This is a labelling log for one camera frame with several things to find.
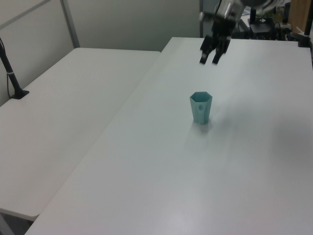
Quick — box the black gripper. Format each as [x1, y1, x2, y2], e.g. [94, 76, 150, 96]
[199, 13, 239, 65]

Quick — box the teal hexagonal plastic cup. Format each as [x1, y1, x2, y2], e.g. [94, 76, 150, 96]
[189, 91, 213, 125]

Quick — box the black monitor stand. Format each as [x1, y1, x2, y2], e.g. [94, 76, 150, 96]
[248, 6, 271, 34]

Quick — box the black clamp-mounted pole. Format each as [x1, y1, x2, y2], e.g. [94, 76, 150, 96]
[289, 13, 313, 48]

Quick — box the light wooden board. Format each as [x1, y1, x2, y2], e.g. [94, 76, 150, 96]
[290, 0, 313, 35]

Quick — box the white side table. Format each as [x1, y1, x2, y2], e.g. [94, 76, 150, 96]
[0, 47, 161, 221]

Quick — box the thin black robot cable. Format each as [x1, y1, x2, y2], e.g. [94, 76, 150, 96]
[213, 0, 223, 15]

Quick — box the grey partition corner post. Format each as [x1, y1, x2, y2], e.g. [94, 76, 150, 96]
[60, 0, 81, 49]

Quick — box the grey partition cross rail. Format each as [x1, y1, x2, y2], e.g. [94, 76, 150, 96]
[0, 0, 62, 30]

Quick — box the thin cable along pole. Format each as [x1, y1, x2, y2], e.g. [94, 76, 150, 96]
[0, 39, 12, 98]

